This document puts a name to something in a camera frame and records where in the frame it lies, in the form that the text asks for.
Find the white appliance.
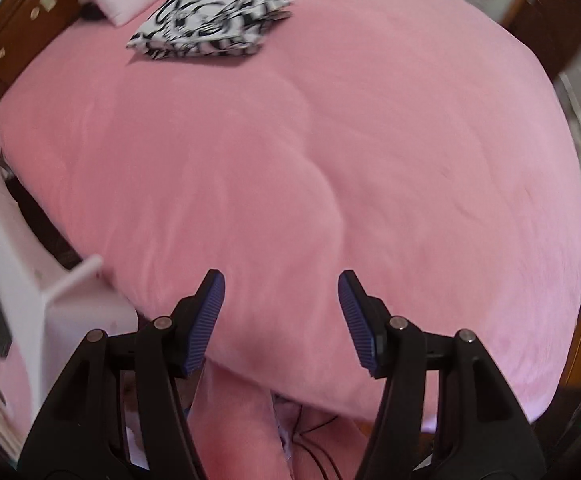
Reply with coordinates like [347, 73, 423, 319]
[0, 145, 138, 411]

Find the pink bed blanket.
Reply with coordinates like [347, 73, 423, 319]
[0, 0, 581, 480]

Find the black cable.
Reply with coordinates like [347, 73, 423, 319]
[285, 405, 346, 480]

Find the white black printed garment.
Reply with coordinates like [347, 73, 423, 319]
[125, 0, 295, 61]

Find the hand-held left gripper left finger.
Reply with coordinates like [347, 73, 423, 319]
[18, 269, 226, 480]

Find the wooden door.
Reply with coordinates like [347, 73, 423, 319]
[501, 0, 581, 61]

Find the wooden headboard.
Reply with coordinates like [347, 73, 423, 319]
[0, 0, 91, 113]

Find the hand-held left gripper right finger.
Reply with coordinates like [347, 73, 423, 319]
[338, 270, 546, 480]

